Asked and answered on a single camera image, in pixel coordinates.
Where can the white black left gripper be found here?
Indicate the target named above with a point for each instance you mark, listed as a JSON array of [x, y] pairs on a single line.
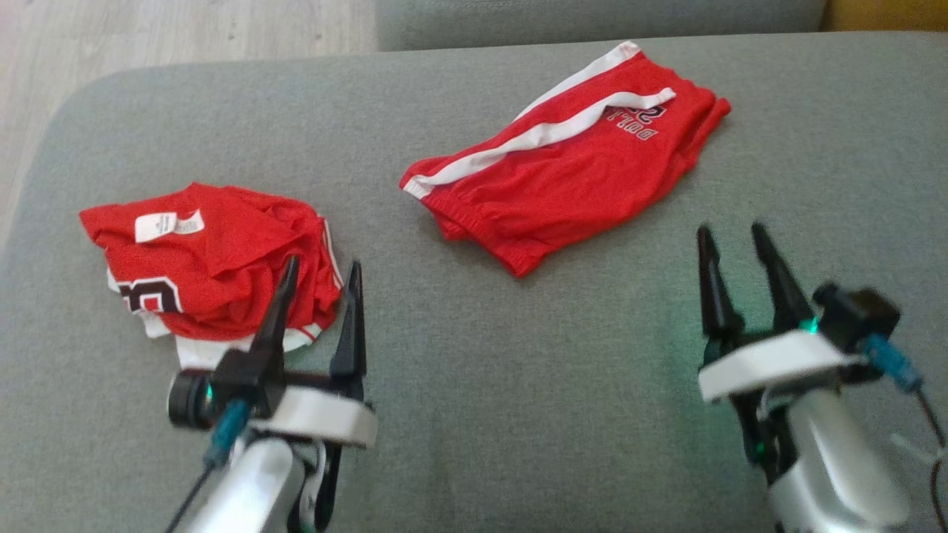
[[318, 414]]

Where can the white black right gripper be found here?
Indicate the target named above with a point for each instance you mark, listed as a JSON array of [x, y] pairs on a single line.
[[770, 363]]

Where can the red basketball jersey white trim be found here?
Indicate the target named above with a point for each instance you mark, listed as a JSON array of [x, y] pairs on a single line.
[[222, 266]]

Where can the red shorts with white stripe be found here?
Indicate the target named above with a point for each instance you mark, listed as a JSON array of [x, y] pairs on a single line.
[[563, 185]]

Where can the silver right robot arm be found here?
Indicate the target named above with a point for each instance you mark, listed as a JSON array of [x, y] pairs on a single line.
[[837, 466]]

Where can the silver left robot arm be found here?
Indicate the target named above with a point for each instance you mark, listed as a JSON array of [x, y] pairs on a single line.
[[259, 488]]

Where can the large grey sofa seat cushion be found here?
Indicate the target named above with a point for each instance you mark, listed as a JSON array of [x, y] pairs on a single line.
[[474, 370]]

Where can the yellow wooden furniture panel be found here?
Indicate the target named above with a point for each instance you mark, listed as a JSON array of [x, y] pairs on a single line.
[[889, 13]]

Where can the small grey sofa cushion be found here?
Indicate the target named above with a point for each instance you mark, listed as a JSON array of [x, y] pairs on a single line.
[[592, 22]]

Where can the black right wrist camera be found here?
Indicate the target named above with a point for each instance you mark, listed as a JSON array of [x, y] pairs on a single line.
[[855, 318]]

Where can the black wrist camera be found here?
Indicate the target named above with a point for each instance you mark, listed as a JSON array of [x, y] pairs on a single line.
[[855, 318], [189, 400]]

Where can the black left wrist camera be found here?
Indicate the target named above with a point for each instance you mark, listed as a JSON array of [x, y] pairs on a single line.
[[189, 400]]

